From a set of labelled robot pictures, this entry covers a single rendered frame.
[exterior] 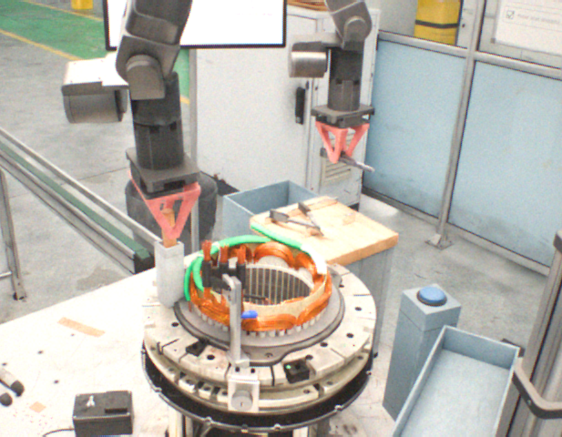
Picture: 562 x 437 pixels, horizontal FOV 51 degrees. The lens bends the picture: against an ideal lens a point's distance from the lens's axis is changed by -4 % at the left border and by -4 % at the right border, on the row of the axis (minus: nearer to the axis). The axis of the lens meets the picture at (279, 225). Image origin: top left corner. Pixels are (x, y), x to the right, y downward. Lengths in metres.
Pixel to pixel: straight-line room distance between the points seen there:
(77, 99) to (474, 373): 0.62
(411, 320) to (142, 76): 0.60
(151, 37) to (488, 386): 0.61
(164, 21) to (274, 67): 2.60
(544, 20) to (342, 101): 1.97
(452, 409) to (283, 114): 2.52
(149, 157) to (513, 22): 2.45
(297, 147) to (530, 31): 1.24
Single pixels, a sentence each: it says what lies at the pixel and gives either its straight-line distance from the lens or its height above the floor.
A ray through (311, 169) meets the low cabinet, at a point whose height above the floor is 0.40.
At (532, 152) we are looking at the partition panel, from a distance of 3.07.
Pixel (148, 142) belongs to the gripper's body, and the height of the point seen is 1.33.
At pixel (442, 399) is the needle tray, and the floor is 1.02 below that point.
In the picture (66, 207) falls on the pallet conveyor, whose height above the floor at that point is 0.73.
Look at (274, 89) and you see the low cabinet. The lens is 3.21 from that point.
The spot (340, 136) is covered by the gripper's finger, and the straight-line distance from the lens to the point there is 1.05.
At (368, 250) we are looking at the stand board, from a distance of 1.07.
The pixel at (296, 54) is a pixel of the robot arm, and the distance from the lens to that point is 1.02.
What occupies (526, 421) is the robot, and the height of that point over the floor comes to 0.87.
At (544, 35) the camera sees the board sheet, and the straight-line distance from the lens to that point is 2.93.
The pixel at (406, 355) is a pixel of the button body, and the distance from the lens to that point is 1.04.
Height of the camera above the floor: 1.56
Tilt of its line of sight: 27 degrees down
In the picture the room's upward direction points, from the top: 3 degrees clockwise
